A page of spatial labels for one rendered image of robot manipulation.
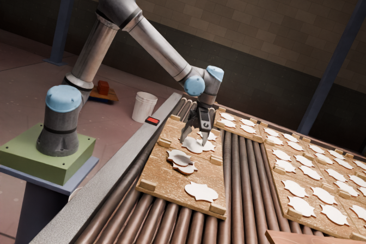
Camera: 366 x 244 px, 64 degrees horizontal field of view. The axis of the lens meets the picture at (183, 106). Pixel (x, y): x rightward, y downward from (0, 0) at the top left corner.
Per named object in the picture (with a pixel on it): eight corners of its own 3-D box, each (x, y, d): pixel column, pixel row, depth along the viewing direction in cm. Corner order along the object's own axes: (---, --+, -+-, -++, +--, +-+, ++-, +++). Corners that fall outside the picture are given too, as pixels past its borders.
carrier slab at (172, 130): (156, 144, 147) (156, 141, 146) (168, 119, 186) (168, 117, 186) (221, 167, 147) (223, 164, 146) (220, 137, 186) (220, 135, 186)
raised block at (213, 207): (208, 211, 106) (211, 205, 105) (208, 208, 108) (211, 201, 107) (224, 216, 106) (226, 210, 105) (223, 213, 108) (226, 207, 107)
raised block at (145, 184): (138, 187, 106) (140, 180, 105) (139, 184, 108) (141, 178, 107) (154, 192, 106) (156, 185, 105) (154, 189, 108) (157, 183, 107)
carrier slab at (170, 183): (134, 189, 106) (135, 185, 106) (154, 145, 146) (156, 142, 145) (225, 220, 106) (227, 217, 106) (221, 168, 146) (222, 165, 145)
